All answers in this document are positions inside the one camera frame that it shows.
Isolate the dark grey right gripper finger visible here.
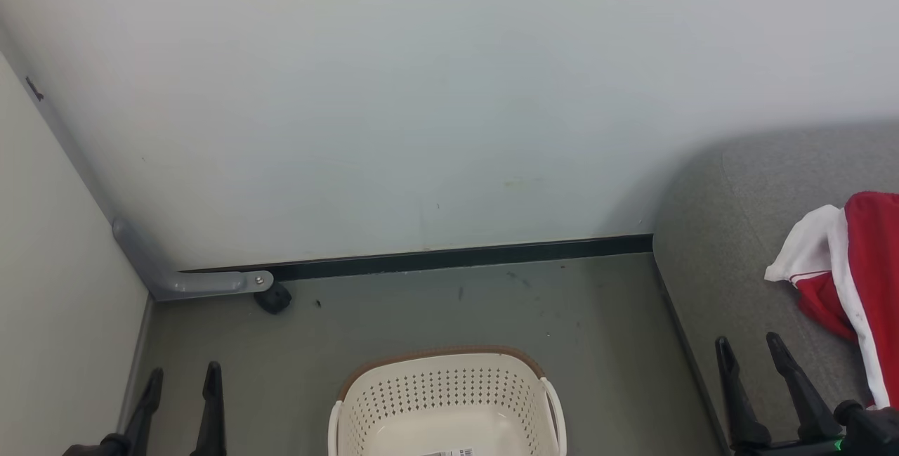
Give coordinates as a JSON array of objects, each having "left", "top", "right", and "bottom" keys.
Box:
[
  {"left": 767, "top": 332, "right": 840, "bottom": 443},
  {"left": 715, "top": 337, "right": 771, "bottom": 448}
]

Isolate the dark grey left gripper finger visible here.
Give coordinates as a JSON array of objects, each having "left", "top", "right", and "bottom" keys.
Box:
[
  {"left": 191, "top": 361, "right": 227, "bottom": 456},
  {"left": 123, "top": 367, "right": 164, "bottom": 456}
]

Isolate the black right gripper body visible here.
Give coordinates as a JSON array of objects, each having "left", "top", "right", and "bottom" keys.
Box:
[{"left": 734, "top": 400, "right": 899, "bottom": 456}]

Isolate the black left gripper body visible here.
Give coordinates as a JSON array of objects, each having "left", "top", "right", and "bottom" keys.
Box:
[{"left": 62, "top": 434, "right": 131, "bottom": 456}]

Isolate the red and white sports jersey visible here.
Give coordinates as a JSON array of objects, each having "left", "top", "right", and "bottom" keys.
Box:
[{"left": 764, "top": 191, "right": 899, "bottom": 411}]

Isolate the grey fabric sofa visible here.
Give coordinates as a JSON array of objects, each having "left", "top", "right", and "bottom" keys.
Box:
[{"left": 652, "top": 119, "right": 899, "bottom": 456}]

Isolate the cream perforated laundry basket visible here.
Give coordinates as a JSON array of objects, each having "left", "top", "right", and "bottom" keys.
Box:
[{"left": 327, "top": 346, "right": 567, "bottom": 456}]

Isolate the black baseboard strip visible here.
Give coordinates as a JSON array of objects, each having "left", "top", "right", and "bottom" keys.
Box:
[{"left": 179, "top": 233, "right": 654, "bottom": 282}]

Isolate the grey metal partition bracket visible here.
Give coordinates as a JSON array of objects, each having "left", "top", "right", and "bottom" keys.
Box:
[{"left": 112, "top": 217, "right": 275, "bottom": 302}]

